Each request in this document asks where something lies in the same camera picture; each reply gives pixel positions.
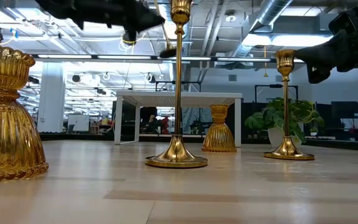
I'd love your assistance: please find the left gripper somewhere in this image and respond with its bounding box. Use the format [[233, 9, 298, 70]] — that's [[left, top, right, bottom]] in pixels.
[[35, 0, 166, 32]]

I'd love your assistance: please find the shortest gold candlestick holder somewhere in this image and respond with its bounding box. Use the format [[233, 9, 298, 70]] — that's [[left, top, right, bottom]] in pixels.
[[263, 49, 315, 161]]

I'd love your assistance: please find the amber ribbed glass candle holder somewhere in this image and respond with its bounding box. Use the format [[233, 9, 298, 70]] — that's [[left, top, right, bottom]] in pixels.
[[201, 103, 238, 153], [0, 42, 50, 184]]

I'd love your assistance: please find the tallest gold candlestick holder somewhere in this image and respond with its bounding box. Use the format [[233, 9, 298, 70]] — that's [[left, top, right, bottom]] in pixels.
[[145, 0, 209, 169]]

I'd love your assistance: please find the white perforated metal shelf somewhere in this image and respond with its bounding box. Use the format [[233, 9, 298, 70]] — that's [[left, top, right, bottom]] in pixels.
[[114, 90, 242, 147]]

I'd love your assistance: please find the black background monitor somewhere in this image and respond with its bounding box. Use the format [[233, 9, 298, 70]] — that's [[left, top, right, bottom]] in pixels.
[[331, 101, 358, 119]]

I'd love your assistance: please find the green leafy plant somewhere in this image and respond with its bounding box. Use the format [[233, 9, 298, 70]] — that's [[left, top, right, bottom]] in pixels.
[[244, 96, 326, 144]]

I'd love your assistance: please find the white plant pot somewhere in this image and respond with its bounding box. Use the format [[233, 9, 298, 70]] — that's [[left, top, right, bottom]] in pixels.
[[267, 123, 304, 149]]

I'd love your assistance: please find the white whiteboard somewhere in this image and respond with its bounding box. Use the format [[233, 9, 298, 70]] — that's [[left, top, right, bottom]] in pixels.
[[67, 114, 90, 133]]

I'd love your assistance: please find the white building column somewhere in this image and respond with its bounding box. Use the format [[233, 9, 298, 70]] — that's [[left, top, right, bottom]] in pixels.
[[37, 61, 67, 134]]

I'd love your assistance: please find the black ceiling-mounted camera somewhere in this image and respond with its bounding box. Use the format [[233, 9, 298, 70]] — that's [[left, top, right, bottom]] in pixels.
[[122, 30, 138, 46]]

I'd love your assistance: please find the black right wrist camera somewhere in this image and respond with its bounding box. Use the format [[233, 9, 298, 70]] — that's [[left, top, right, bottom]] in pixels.
[[328, 11, 358, 35]]

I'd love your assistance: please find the black ceiling light rail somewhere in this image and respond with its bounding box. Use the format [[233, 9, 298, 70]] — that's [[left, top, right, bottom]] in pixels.
[[31, 54, 306, 63]]

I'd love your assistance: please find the black metal stand frame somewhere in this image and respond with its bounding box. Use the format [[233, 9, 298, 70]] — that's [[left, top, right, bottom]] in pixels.
[[254, 83, 300, 103]]

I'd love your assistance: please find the yellow hanging cord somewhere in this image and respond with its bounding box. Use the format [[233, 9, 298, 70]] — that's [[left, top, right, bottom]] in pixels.
[[263, 45, 269, 78]]

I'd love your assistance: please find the silver ventilation duct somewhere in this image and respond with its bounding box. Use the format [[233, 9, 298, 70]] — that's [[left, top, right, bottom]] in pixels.
[[228, 0, 293, 58]]

